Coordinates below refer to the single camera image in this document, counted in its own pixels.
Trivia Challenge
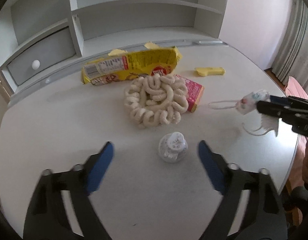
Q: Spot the cream fluffy coiled rope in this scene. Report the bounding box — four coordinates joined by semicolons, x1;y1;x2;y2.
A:
123;73;190;129

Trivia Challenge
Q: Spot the pink small box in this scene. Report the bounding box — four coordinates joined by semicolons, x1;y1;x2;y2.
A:
176;75;204;113

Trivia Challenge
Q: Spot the yellow flat plastic piece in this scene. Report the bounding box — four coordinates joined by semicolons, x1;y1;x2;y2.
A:
195;67;225;76

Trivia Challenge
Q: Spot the white grey desk hutch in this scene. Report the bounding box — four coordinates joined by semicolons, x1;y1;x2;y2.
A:
0;0;227;100

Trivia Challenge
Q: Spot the pink bed blanket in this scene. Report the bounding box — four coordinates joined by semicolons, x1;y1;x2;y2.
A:
284;76;308;100

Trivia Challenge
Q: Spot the yellow snack box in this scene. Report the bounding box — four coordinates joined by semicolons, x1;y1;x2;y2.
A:
81;42;183;86

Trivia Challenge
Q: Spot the grey drawer with white knob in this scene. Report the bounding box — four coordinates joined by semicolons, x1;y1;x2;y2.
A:
7;28;76;85

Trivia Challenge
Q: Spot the grey striped curtain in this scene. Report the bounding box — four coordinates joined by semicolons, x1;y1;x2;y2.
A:
271;0;308;87

